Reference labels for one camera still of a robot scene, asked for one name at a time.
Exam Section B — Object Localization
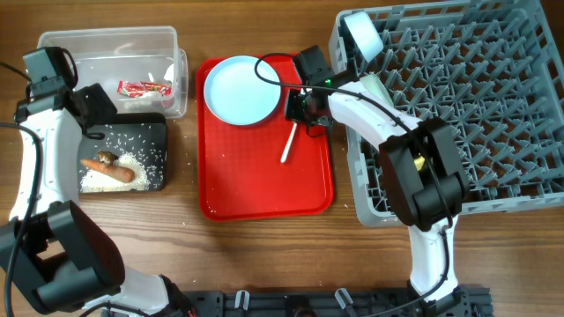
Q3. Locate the green bowl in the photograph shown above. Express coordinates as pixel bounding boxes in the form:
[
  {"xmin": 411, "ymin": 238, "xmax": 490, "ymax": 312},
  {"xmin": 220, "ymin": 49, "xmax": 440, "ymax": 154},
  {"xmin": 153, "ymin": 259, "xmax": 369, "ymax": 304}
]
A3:
[{"xmin": 360, "ymin": 74, "xmax": 393, "ymax": 107}]

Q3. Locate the white rice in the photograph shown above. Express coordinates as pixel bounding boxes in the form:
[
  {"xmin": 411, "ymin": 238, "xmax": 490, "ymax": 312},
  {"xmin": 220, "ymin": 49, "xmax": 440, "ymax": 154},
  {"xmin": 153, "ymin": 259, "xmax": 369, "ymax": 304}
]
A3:
[{"xmin": 79, "ymin": 151, "xmax": 150, "ymax": 193}]

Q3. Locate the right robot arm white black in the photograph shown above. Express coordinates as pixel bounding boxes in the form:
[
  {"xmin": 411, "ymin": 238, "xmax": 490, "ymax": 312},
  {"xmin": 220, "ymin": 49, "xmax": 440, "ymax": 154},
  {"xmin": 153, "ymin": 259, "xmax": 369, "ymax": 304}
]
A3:
[{"xmin": 285, "ymin": 46, "xmax": 469, "ymax": 302}]

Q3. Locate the orange carrot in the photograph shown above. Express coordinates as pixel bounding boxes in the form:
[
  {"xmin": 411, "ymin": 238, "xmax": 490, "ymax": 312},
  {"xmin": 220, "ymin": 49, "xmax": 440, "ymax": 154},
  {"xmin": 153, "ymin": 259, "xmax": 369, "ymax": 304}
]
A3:
[{"xmin": 80, "ymin": 158, "xmax": 136, "ymax": 183}]

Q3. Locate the clear plastic bin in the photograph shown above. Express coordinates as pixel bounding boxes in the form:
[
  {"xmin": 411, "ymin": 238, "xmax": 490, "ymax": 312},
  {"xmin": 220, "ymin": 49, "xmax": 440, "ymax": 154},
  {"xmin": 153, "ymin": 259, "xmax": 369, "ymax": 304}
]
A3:
[{"xmin": 37, "ymin": 26, "xmax": 189, "ymax": 119}]

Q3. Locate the yellow cup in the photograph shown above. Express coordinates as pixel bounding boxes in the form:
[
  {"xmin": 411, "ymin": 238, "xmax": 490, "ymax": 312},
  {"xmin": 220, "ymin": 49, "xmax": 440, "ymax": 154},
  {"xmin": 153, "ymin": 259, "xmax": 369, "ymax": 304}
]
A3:
[{"xmin": 413, "ymin": 156, "xmax": 427, "ymax": 172}]

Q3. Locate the brown food scrap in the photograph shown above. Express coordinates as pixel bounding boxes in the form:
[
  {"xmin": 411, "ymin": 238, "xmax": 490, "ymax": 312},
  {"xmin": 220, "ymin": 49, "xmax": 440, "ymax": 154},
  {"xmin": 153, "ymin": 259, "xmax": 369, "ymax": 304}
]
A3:
[{"xmin": 98, "ymin": 151, "xmax": 119, "ymax": 165}]

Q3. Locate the white tissue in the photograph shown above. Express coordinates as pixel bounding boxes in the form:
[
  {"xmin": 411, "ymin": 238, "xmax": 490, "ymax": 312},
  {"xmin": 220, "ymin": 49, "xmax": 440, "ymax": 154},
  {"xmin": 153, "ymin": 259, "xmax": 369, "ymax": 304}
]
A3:
[{"xmin": 163, "ymin": 64, "xmax": 175, "ymax": 82}]

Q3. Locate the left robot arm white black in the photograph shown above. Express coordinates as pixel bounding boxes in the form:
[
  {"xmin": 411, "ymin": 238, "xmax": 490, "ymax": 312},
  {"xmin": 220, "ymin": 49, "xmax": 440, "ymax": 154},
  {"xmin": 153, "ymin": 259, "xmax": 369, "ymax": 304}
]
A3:
[{"xmin": 1, "ymin": 84, "xmax": 197, "ymax": 316}]

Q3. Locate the black tray bin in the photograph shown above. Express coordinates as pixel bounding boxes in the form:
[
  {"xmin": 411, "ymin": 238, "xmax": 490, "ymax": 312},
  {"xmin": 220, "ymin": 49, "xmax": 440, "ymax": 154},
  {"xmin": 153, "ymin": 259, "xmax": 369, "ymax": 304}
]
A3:
[{"xmin": 77, "ymin": 113, "xmax": 167, "ymax": 194}]

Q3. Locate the light blue bowl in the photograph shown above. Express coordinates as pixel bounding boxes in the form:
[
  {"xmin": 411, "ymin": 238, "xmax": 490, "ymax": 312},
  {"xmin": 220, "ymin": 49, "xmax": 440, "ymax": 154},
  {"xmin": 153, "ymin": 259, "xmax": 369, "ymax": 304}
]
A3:
[{"xmin": 344, "ymin": 11, "xmax": 383, "ymax": 62}]

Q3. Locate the grey dishwasher rack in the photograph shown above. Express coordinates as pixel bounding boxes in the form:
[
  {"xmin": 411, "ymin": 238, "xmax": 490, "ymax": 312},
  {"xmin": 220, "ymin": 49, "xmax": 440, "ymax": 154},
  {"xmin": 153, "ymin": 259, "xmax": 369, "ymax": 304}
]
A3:
[{"xmin": 329, "ymin": 0, "xmax": 563, "ymax": 215}]

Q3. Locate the red serving tray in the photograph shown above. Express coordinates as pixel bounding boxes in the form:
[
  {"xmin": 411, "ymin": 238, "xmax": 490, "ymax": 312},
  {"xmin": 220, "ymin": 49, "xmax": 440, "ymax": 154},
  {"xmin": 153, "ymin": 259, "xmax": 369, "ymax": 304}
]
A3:
[{"xmin": 196, "ymin": 58, "xmax": 334, "ymax": 222}]

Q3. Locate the red snack wrapper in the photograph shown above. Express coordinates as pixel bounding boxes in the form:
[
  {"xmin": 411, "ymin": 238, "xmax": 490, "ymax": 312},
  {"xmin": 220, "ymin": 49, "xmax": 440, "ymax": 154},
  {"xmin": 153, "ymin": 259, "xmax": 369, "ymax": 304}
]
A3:
[{"xmin": 117, "ymin": 81, "xmax": 172, "ymax": 98}]

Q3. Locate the light blue plate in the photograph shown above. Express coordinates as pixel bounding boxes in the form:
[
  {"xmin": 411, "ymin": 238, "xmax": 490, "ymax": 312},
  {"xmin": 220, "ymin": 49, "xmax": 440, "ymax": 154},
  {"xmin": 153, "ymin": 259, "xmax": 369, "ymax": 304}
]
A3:
[{"xmin": 204, "ymin": 55, "xmax": 281, "ymax": 126}]

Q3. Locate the white plastic spoon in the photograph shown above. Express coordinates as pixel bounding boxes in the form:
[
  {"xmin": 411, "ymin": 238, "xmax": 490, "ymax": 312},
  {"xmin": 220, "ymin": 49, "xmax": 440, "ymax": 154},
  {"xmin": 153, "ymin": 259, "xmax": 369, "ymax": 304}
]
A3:
[{"xmin": 280, "ymin": 122, "xmax": 298, "ymax": 164}]

